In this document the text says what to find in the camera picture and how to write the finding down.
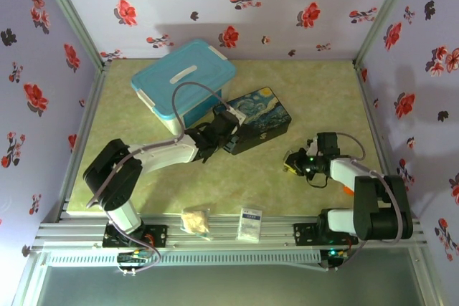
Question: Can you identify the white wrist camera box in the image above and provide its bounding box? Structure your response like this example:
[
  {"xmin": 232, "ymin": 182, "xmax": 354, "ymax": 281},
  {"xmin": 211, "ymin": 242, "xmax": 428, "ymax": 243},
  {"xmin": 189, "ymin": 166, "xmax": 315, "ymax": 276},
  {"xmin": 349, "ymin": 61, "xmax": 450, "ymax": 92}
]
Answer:
[
  {"xmin": 305, "ymin": 136, "xmax": 321, "ymax": 157},
  {"xmin": 224, "ymin": 103, "xmax": 248, "ymax": 126}
]

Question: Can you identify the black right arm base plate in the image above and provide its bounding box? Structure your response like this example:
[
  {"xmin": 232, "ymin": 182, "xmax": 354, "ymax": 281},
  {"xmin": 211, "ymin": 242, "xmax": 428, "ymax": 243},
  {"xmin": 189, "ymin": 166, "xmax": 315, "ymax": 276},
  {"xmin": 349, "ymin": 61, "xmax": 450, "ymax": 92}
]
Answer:
[{"xmin": 293, "ymin": 222, "xmax": 359, "ymax": 248}]

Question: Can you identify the starry night painted tin box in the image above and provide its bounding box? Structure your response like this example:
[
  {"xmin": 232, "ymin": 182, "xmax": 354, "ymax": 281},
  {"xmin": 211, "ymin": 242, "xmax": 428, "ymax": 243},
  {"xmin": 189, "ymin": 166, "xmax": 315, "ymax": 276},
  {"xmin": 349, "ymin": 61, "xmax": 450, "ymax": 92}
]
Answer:
[{"xmin": 222, "ymin": 86, "xmax": 292, "ymax": 156}]

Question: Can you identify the grey left arm cable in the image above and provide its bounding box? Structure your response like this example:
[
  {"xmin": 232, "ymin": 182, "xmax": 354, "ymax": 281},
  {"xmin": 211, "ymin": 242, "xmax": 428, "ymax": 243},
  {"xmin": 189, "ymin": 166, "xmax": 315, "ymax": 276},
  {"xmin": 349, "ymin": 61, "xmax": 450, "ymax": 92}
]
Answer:
[{"xmin": 85, "ymin": 82, "xmax": 234, "ymax": 275}]

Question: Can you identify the aluminium mounting rail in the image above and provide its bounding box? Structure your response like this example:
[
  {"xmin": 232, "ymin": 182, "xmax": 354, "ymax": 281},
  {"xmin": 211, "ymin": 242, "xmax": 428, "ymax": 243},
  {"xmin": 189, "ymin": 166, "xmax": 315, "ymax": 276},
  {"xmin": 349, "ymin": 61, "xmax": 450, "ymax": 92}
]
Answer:
[{"xmin": 32, "ymin": 212, "xmax": 430, "ymax": 253}]

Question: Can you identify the white slotted cable duct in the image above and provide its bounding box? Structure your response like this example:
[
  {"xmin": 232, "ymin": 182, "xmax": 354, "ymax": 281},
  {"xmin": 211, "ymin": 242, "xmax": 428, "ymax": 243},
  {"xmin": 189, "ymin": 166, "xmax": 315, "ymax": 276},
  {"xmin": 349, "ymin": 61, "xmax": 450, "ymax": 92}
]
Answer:
[{"xmin": 45, "ymin": 250, "xmax": 321, "ymax": 268}]

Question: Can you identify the clear bag of beige pieces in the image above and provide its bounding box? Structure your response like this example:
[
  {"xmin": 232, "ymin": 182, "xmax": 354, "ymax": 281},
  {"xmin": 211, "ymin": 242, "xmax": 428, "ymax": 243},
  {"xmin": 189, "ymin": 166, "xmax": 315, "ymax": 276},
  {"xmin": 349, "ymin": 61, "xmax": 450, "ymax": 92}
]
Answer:
[{"xmin": 180, "ymin": 207, "xmax": 212, "ymax": 241}]

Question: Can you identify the white storage box blue lid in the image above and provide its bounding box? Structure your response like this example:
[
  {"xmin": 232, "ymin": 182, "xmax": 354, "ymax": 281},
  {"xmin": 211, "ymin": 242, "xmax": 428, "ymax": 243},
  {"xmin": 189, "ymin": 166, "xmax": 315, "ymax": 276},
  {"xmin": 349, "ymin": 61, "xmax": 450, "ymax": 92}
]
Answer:
[{"xmin": 131, "ymin": 39, "xmax": 238, "ymax": 138}]

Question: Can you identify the white packet with blue label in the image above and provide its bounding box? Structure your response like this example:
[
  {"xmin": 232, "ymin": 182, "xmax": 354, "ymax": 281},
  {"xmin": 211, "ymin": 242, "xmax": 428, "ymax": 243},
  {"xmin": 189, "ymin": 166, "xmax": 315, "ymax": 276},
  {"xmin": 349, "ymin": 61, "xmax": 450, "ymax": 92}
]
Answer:
[{"xmin": 235, "ymin": 206, "xmax": 264, "ymax": 242}]

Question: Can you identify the aluminium table side rail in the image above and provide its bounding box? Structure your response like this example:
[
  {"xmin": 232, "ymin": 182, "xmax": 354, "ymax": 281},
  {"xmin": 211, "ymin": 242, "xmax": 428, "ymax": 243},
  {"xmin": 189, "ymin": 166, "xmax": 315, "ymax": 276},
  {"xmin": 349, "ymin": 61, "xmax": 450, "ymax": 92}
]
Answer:
[{"xmin": 56, "ymin": 64, "xmax": 110, "ymax": 219}]

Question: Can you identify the black controller with green light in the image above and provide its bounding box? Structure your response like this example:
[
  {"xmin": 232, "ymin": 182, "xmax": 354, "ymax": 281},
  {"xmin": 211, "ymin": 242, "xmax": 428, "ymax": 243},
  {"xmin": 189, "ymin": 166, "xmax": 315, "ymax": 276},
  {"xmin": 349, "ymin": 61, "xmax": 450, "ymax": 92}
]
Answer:
[{"xmin": 321, "ymin": 247, "xmax": 351, "ymax": 271}]

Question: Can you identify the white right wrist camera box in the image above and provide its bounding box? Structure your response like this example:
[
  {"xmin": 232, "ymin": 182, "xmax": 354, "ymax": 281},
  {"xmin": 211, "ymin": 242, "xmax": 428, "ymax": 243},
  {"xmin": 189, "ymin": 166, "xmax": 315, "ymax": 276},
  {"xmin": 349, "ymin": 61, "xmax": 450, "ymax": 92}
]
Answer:
[{"xmin": 305, "ymin": 136, "xmax": 321, "ymax": 157}]

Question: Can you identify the green circuit board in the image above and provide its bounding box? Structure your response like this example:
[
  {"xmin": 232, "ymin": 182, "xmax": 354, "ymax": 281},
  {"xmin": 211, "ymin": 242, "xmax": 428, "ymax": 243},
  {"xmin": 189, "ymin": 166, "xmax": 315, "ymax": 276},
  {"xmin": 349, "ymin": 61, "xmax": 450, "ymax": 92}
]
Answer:
[{"xmin": 117, "ymin": 252, "xmax": 150, "ymax": 266}]

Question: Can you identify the aluminium frame corner post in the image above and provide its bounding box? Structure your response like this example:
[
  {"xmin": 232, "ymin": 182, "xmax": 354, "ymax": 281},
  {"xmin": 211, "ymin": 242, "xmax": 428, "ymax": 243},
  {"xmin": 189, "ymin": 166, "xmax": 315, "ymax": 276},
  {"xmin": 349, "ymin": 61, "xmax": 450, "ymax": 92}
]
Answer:
[
  {"xmin": 34, "ymin": 0, "xmax": 108, "ymax": 70},
  {"xmin": 353, "ymin": 0, "xmax": 420, "ymax": 67}
]

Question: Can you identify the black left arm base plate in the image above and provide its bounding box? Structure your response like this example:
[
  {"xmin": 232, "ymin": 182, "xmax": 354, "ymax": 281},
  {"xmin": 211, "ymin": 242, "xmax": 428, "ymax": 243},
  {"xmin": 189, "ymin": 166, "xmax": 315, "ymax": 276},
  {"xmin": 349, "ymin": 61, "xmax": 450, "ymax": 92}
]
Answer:
[{"xmin": 103, "ymin": 223, "xmax": 169, "ymax": 249}]

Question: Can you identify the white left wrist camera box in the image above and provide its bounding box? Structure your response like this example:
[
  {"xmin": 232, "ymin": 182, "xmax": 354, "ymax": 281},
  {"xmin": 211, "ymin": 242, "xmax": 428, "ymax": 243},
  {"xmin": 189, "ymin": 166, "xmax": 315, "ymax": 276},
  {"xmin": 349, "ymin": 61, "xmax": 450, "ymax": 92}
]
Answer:
[{"xmin": 224, "ymin": 103, "xmax": 248, "ymax": 126}]

